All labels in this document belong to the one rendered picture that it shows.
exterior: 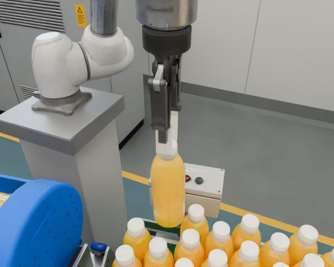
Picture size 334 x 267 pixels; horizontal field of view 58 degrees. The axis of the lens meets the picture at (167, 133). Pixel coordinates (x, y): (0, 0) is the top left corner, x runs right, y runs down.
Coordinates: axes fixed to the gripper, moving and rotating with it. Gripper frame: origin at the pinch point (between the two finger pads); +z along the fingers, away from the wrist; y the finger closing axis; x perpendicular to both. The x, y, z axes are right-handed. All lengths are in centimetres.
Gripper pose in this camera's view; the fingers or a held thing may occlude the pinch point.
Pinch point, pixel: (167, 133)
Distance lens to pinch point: 56.3
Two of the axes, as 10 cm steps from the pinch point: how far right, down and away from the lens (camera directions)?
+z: 0.0, 8.1, 5.8
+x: 9.7, 1.4, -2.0
